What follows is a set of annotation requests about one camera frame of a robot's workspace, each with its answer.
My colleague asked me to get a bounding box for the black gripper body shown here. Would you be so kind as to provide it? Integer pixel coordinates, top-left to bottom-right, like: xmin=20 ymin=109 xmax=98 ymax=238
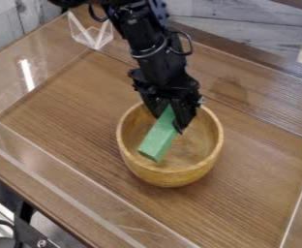
xmin=127 ymin=43 xmax=200 ymax=104

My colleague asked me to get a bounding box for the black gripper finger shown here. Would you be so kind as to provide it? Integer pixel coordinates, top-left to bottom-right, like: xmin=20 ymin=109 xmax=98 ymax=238
xmin=140 ymin=92 xmax=170 ymax=118
xmin=170 ymin=100 xmax=199 ymax=134

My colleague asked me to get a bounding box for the green rectangular block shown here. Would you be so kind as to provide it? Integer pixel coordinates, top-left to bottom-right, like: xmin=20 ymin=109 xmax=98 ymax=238
xmin=138 ymin=106 xmax=178 ymax=163

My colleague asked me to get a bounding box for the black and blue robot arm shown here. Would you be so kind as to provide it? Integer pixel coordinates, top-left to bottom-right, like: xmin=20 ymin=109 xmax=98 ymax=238
xmin=48 ymin=0 xmax=200 ymax=132

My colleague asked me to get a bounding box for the brown wooden bowl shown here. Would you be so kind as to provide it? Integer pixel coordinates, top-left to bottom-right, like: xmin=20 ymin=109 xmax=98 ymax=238
xmin=115 ymin=103 xmax=223 ymax=188

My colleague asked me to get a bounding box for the clear acrylic corner bracket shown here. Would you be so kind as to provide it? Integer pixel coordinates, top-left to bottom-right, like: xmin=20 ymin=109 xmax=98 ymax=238
xmin=66 ymin=12 xmax=112 ymax=50

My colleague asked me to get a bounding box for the clear acrylic barrier wall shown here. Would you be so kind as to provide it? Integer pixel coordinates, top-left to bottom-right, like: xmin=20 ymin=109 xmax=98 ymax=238
xmin=0 ymin=11 xmax=302 ymax=248

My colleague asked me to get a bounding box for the black table leg bracket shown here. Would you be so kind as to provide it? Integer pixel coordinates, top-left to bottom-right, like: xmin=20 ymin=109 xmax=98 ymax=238
xmin=14 ymin=201 xmax=60 ymax=248

